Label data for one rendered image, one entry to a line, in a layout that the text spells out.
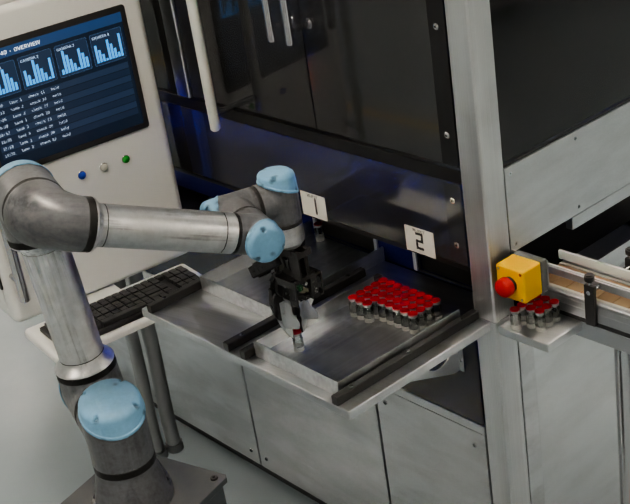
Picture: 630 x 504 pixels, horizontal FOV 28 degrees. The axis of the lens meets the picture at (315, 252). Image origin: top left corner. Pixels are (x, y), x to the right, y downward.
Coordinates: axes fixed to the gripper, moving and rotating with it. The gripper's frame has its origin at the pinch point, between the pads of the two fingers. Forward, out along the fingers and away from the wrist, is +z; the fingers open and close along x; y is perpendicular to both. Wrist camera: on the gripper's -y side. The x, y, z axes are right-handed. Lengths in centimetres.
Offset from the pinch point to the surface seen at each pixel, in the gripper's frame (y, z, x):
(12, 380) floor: -192, 93, 16
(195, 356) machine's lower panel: -93, 56, 31
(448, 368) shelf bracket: 15.5, 17.8, 27.2
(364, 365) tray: 20.2, 1.8, 0.4
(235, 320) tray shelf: -21.4, 5.4, 0.3
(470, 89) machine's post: 26, -46, 30
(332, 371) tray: 12.3, 5.2, -1.5
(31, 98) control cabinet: -75, -40, -8
